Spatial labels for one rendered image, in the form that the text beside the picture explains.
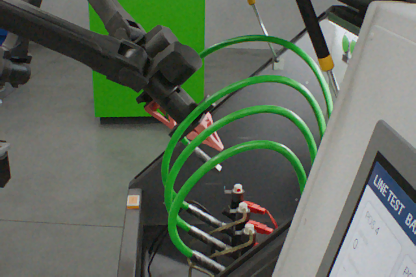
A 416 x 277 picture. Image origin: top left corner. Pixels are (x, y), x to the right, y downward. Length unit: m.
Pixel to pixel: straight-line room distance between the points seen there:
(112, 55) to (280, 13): 6.63
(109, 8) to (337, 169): 0.83
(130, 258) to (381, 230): 0.75
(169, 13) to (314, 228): 3.74
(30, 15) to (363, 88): 0.63
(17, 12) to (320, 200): 0.63
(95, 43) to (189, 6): 3.34
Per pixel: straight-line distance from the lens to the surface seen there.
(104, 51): 0.99
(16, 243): 3.06
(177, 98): 1.02
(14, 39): 1.56
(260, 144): 0.81
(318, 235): 0.66
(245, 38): 1.08
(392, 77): 0.57
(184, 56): 0.98
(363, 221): 0.55
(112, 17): 1.29
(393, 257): 0.49
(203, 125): 1.02
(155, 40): 1.19
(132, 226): 1.28
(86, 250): 2.92
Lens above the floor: 1.62
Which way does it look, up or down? 20 degrees down
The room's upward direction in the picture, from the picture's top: 1 degrees clockwise
